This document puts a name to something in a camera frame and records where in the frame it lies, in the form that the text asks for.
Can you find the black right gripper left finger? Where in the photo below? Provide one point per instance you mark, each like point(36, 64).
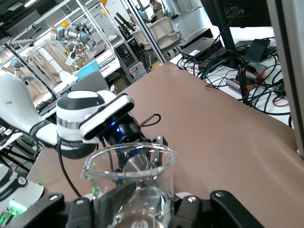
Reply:
point(52, 211)

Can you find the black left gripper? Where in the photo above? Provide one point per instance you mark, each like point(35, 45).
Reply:
point(126, 133)

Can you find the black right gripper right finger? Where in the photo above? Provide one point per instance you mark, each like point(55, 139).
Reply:
point(213, 213)

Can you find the steel double jigger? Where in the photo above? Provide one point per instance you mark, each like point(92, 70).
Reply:
point(136, 162)

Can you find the clear glass beaker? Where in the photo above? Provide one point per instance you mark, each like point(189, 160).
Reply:
point(164, 180)

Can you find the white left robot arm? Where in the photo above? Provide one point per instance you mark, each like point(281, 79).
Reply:
point(78, 102)

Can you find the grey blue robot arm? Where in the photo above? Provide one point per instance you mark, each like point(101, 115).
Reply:
point(78, 35)
point(16, 64)

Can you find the brown table mat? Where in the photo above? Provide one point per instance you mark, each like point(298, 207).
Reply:
point(213, 130)

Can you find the dark grey office chair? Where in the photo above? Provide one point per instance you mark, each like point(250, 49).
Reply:
point(92, 80)

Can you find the blue box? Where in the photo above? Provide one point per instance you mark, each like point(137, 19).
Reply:
point(88, 70)

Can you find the black computer tower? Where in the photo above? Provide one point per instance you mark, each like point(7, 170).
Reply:
point(123, 54)

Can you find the beige office chair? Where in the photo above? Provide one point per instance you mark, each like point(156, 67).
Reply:
point(140, 39)
point(161, 31)

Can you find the grey orange device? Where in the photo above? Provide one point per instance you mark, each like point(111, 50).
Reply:
point(237, 84)

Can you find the black flat case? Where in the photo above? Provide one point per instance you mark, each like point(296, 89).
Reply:
point(202, 45)

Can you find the green circuit board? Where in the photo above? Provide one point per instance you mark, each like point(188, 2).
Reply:
point(279, 88)

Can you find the seated person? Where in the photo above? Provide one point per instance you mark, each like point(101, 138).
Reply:
point(155, 9)

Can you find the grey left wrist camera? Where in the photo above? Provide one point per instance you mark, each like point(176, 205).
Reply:
point(107, 116)

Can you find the aluminium frame post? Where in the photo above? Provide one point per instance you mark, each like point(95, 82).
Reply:
point(151, 40)
point(285, 71)

